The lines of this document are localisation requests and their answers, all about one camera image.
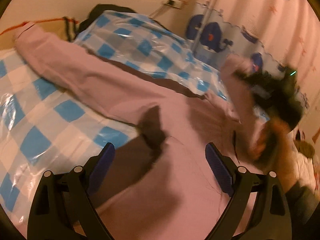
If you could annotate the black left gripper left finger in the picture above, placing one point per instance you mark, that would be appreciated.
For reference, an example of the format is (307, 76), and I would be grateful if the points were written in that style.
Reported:
(48, 217)

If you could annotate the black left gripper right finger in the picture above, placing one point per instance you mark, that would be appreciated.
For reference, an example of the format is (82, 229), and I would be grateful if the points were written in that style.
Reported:
(257, 206)

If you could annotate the person's right hand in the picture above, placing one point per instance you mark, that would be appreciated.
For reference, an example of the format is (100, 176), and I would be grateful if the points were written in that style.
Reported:
(272, 151)

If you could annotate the pink curtain with blue print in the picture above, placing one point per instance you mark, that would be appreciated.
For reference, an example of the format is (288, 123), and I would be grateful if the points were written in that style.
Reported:
(272, 33)

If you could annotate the striped black white cloth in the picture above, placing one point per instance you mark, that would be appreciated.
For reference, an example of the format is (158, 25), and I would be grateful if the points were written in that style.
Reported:
(71, 28)

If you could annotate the wall power socket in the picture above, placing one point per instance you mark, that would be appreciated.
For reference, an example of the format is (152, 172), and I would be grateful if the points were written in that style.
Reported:
(177, 4)

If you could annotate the blue checkered plastic bed cover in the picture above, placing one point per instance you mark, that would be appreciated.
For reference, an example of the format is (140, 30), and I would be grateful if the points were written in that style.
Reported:
(44, 128)

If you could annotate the blue checkered wrapped pillow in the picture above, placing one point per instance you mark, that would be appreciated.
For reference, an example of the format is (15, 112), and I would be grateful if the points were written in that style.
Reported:
(193, 60)

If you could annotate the pink and brown garment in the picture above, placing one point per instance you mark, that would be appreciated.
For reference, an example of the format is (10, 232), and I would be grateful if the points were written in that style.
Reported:
(179, 197)

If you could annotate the black cloth behind pillow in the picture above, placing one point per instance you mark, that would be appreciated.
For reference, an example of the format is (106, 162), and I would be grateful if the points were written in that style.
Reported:
(98, 10)

